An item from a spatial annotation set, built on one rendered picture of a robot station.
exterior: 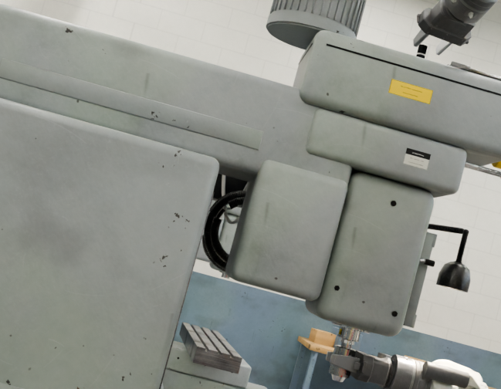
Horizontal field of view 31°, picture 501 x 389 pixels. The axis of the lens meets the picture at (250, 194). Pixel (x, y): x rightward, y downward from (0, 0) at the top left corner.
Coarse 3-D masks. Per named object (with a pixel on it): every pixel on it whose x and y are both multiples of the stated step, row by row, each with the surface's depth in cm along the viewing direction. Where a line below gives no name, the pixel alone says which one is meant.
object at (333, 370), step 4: (336, 352) 193; (340, 352) 192; (348, 356) 192; (352, 356) 192; (332, 364) 193; (332, 368) 193; (336, 368) 192; (340, 368) 192; (332, 372) 192; (336, 372) 192; (340, 372) 192; (344, 372) 192; (348, 372) 192; (340, 376) 192; (344, 376) 192; (348, 376) 193
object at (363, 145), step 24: (336, 120) 185; (360, 120) 186; (312, 144) 184; (336, 144) 185; (360, 144) 185; (384, 144) 185; (408, 144) 186; (432, 144) 186; (360, 168) 186; (384, 168) 185; (408, 168) 185; (432, 168) 186; (456, 168) 186; (432, 192) 192
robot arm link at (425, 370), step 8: (416, 360) 195; (416, 368) 192; (424, 368) 192; (432, 368) 190; (440, 368) 190; (448, 368) 191; (416, 376) 191; (424, 376) 190; (432, 376) 190; (440, 376) 190; (448, 376) 190; (456, 376) 190; (464, 376) 190; (416, 384) 191; (424, 384) 191; (432, 384) 192; (440, 384) 192; (448, 384) 193; (456, 384) 191; (464, 384) 190
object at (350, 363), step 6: (336, 354) 191; (330, 360) 191; (336, 360) 191; (342, 360) 191; (348, 360) 191; (354, 360) 191; (342, 366) 191; (348, 366) 191; (354, 366) 190; (354, 372) 191
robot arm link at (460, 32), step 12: (444, 0) 188; (456, 0) 183; (432, 12) 190; (444, 12) 186; (456, 12) 184; (468, 12) 183; (480, 12) 183; (420, 24) 190; (432, 24) 189; (444, 24) 188; (456, 24) 188; (468, 24) 188; (444, 36) 191; (456, 36) 191; (468, 36) 192
